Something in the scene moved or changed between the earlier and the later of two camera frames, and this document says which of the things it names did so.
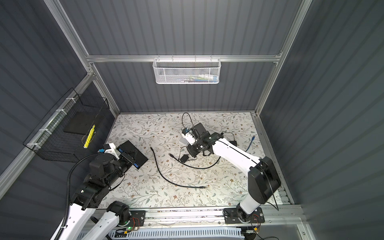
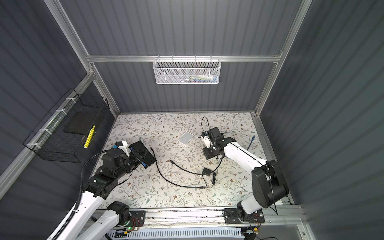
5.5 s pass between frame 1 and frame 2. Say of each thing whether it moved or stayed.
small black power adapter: moved
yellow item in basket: stayed
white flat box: stayed
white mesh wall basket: stayed
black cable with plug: moved
